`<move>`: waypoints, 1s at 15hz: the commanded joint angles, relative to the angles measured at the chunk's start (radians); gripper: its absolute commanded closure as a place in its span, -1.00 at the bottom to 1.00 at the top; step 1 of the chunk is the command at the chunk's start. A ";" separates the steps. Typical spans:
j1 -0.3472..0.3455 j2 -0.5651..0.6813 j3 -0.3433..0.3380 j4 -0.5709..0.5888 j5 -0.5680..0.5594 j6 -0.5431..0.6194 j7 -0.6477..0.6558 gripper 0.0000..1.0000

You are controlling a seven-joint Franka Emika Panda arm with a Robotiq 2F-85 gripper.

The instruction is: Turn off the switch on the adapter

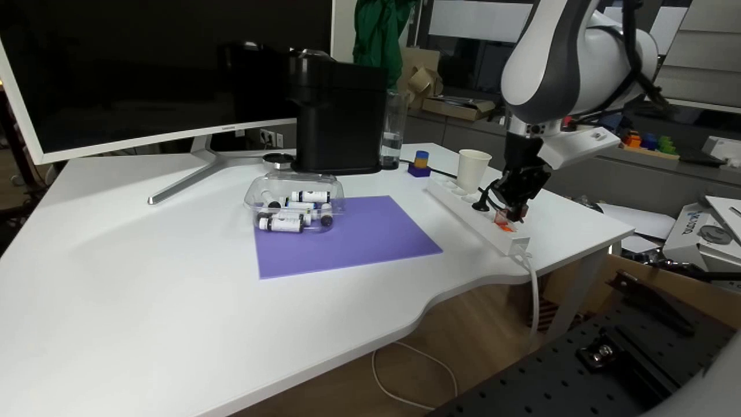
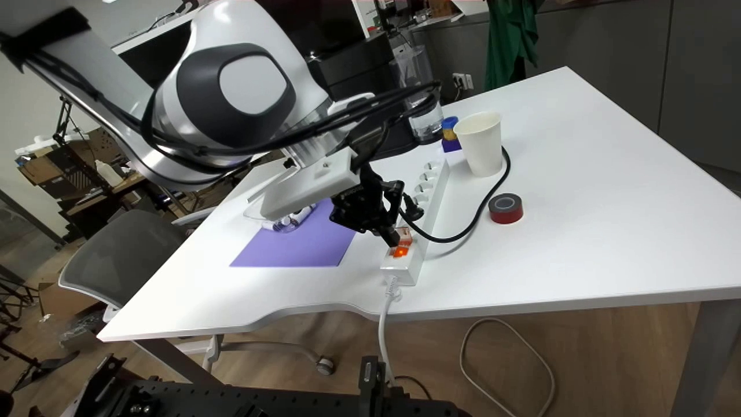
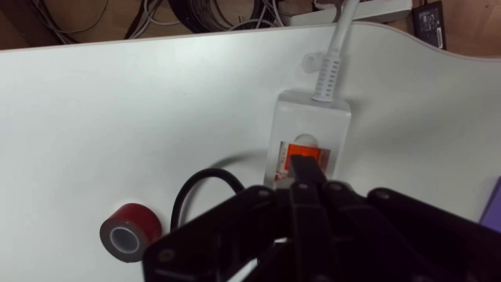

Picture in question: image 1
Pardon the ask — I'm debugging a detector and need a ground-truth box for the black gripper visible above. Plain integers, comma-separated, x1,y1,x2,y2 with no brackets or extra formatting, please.
497,134,552,223

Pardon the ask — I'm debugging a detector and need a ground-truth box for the white power strip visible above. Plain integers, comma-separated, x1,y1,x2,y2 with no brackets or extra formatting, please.
427,181,530,257

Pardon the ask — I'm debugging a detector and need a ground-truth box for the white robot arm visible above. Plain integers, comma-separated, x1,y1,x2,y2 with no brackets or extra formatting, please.
490,0,666,221

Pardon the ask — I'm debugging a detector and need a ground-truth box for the white paper cup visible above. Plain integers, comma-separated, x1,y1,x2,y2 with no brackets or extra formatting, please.
455,149,490,190

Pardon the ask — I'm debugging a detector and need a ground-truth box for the blue and yellow toy block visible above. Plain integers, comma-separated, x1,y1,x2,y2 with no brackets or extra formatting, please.
408,152,431,179

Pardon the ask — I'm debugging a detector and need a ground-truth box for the clear water tank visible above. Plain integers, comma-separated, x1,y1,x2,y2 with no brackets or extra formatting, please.
379,91,408,169

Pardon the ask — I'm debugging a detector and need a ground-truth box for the purple paper mat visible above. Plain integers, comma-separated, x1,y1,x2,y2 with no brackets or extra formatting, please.
254,198,439,278

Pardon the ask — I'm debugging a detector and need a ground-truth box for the black perforated breadboard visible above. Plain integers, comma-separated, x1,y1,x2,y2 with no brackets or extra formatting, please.
431,310,733,417

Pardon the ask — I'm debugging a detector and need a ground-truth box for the black coffee machine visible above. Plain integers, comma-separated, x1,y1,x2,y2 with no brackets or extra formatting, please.
288,53,387,174

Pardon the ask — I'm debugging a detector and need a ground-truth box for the white capsule rear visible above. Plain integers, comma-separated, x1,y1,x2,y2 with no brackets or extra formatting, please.
292,190,330,204

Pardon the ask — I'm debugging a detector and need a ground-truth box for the white capsule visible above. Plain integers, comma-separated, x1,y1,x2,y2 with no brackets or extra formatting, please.
256,217,304,234
292,190,330,204

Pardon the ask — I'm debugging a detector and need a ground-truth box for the white capsule front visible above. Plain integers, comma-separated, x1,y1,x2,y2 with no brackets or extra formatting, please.
256,217,304,234

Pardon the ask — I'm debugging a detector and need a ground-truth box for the green cloth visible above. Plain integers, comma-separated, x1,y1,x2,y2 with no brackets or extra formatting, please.
351,0,416,89

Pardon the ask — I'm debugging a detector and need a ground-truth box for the clear plastic bowl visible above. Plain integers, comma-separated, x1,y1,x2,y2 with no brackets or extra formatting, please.
242,173,344,234

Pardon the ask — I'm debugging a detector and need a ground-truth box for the white framed computer monitor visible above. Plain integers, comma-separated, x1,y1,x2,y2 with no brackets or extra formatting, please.
0,0,333,201

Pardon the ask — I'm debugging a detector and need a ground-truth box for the black plug with cable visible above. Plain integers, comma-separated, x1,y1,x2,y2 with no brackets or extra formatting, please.
472,185,506,211

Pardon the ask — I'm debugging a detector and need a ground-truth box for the white power strip cable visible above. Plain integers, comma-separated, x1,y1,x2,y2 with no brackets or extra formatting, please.
512,248,542,336

